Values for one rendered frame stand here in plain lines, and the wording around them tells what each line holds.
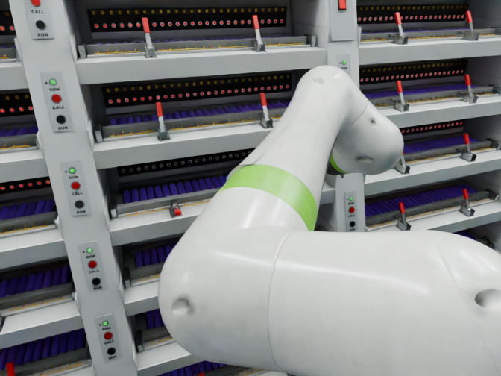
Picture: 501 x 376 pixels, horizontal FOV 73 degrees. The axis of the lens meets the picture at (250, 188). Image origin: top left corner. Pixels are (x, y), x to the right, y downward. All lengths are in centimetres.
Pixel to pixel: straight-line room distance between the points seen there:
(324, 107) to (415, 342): 38
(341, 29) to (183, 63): 42
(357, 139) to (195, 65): 43
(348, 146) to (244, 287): 43
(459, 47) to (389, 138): 67
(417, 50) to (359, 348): 101
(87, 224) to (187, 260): 60
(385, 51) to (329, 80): 51
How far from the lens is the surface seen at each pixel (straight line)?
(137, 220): 88
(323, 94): 55
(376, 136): 63
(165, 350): 104
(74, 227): 87
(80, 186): 84
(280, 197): 33
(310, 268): 24
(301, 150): 41
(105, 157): 84
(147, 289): 94
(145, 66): 84
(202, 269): 27
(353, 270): 23
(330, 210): 104
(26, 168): 87
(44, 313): 99
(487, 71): 152
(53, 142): 84
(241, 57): 88
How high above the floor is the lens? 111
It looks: 12 degrees down
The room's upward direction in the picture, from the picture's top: 6 degrees counter-clockwise
